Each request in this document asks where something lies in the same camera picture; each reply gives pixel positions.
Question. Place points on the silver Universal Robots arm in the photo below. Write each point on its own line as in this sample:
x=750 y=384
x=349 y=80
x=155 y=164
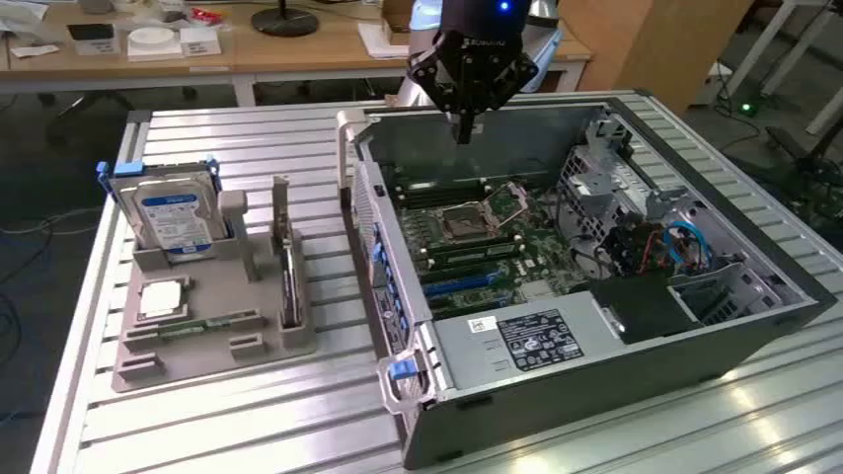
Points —
x=546 y=59

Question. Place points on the white box with black lid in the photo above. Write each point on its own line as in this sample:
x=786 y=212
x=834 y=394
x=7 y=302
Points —
x=94 y=39

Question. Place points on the green RAM stick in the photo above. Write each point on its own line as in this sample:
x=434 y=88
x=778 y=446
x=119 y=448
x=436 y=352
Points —
x=198 y=327

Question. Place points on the CPU socket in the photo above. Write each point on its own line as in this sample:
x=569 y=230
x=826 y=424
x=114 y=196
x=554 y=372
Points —
x=469 y=220

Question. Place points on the black chair base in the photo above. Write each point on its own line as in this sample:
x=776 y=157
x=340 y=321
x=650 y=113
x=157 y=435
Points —
x=99 y=101

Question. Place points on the white paper tag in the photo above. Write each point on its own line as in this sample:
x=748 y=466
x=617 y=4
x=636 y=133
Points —
x=33 y=50

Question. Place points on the grey plastic parts rack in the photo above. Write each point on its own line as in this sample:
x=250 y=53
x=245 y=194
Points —
x=212 y=355

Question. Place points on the blue case latch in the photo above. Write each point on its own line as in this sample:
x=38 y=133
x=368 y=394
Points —
x=404 y=371

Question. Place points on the open black PC case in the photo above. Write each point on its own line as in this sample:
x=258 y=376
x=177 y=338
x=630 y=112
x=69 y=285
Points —
x=593 y=385

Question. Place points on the white table frame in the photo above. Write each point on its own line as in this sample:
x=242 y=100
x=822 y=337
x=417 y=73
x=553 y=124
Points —
x=777 y=39

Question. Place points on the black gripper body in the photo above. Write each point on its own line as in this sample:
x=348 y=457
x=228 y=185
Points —
x=485 y=54

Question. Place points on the perforated metal drive cage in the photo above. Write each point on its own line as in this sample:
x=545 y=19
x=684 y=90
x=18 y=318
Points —
x=593 y=197

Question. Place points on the silver CPU chip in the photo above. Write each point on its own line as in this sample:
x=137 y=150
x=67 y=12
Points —
x=162 y=298

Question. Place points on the grey power supply unit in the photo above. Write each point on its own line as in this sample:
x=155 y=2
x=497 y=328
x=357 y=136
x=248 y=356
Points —
x=474 y=355

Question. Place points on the black round lamp base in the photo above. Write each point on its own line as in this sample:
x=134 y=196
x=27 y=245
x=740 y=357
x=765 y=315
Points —
x=285 y=22

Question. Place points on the RAM stick with black chips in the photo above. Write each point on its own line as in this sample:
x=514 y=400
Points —
x=474 y=252

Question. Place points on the red packet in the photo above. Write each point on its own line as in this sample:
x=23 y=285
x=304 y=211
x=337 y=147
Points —
x=206 y=16

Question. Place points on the graphics card with metal bracket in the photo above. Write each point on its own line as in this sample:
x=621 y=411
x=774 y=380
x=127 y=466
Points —
x=290 y=276

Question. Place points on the hard disk in blue caddy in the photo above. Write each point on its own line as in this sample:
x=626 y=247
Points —
x=171 y=217

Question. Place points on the stack of white papers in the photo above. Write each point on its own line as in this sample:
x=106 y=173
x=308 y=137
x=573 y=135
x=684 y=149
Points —
x=382 y=42

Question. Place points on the plain white box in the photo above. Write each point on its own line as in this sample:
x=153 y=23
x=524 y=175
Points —
x=200 y=42

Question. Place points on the device with green light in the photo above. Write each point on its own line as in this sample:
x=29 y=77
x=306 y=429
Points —
x=746 y=106

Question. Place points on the white box with round insert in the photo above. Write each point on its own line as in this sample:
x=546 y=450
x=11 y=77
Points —
x=155 y=45

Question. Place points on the blue expansion slot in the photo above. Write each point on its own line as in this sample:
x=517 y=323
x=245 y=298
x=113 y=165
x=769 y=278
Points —
x=461 y=285

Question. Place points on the metal disk bay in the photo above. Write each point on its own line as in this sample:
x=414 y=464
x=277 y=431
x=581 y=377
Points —
x=738 y=296

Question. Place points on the green motherboard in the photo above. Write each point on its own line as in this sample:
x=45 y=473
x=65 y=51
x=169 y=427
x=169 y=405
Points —
x=541 y=247

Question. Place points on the wooden desk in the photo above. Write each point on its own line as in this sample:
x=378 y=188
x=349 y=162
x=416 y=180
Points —
x=297 y=52

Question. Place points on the wooden cabinet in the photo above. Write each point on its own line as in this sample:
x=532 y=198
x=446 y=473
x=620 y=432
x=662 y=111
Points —
x=660 y=49

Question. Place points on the silver chipset heatsink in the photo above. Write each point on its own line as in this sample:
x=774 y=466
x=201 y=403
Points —
x=541 y=291

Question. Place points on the metal socket cover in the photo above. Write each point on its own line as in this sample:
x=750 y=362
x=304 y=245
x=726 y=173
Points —
x=508 y=200

